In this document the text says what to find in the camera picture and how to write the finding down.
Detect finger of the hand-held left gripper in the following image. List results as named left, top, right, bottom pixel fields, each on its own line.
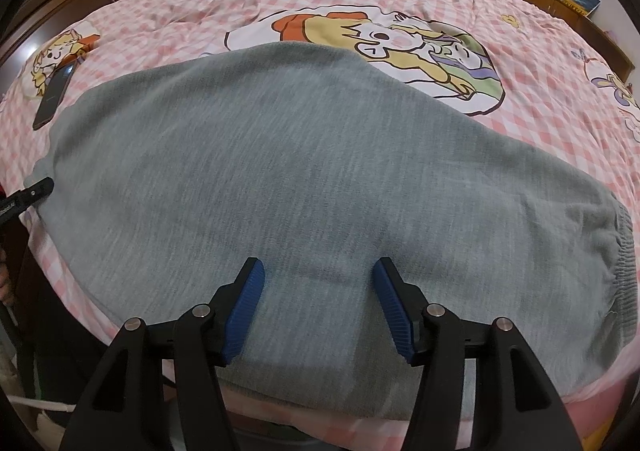
left=19, top=176, right=55, bottom=206

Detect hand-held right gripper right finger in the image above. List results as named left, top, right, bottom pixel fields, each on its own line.
left=372, top=257, right=584, bottom=451

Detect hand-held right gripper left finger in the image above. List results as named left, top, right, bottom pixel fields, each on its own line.
left=60, top=257, right=266, bottom=451

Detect grey pants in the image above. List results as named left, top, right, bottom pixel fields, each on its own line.
left=25, top=42, right=638, bottom=421

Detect black smartphone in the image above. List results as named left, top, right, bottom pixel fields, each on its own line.
left=32, top=62, right=77, bottom=130

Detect pink mattress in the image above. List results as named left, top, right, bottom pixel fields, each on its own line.
left=560, top=376, right=632, bottom=447

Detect blue book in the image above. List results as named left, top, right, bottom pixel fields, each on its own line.
left=562, top=0, right=601, bottom=18

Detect white cable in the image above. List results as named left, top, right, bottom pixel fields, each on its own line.
left=7, top=395, right=77, bottom=414

